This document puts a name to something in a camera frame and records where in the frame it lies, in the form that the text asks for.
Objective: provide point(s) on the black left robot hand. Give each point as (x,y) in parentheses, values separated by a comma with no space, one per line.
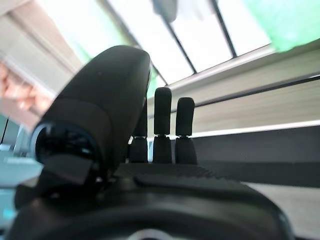
(100,100)

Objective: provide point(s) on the wooden display shelf frame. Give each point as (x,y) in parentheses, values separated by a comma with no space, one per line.
(250,155)

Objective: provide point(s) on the green white napa cabbage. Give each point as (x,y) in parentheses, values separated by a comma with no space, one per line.
(287,30)

